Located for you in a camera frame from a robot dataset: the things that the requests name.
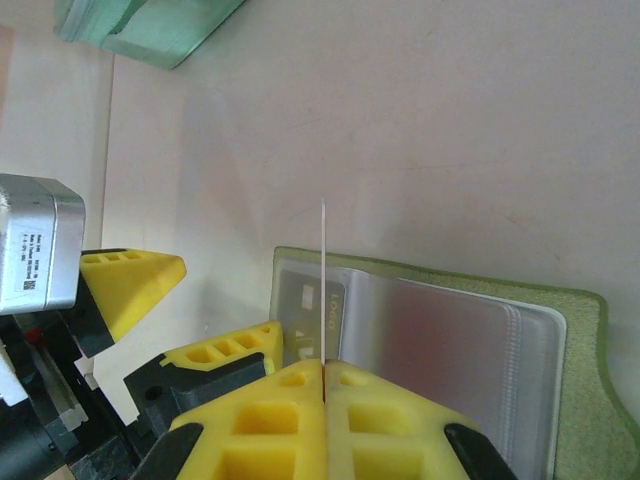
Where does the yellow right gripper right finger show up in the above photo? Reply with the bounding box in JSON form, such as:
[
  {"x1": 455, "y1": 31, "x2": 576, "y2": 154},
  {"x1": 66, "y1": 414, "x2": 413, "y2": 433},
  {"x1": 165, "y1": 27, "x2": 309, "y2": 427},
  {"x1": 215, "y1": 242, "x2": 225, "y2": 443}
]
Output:
[{"x1": 324, "y1": 359, "x2": 517, "y2": 480}]

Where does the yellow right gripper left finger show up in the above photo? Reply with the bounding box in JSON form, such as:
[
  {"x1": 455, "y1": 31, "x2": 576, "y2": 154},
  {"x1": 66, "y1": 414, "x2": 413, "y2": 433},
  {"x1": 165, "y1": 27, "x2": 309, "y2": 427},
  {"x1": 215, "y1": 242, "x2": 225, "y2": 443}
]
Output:
[{"x1": 134, "y1": 357, "x2": 329, "y2": 480}]

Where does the white card red circle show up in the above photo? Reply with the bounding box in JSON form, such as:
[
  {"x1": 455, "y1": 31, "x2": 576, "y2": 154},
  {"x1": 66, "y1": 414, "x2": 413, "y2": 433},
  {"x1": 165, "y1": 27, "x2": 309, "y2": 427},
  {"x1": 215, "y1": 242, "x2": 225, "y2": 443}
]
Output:
[{"x1": 319, "y1": 198, "x2": 331, "y2": 369}]

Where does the clear plastic bag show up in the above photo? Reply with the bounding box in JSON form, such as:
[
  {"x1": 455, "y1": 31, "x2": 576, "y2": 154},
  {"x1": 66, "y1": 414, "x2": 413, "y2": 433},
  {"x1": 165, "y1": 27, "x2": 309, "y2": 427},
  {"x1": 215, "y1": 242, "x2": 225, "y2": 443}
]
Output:
[{"x1": 269, "y1": 244, "x2": 640, "y2": 480}]

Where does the mint green zip pouch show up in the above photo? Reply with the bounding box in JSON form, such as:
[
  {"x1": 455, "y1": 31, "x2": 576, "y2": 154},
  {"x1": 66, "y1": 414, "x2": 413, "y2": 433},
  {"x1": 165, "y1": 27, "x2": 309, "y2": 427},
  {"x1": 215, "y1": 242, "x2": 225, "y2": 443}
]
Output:
[{"x1": 52, "y1": 0, "x2": 249, "y2": 71}]

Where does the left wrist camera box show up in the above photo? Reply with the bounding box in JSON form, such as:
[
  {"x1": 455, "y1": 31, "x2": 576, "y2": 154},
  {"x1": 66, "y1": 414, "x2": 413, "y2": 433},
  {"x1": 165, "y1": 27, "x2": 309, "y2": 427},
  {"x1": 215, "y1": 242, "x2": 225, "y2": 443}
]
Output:
[{"x1": 0, "y1": 172, "x2": 86, "y2": 316}]

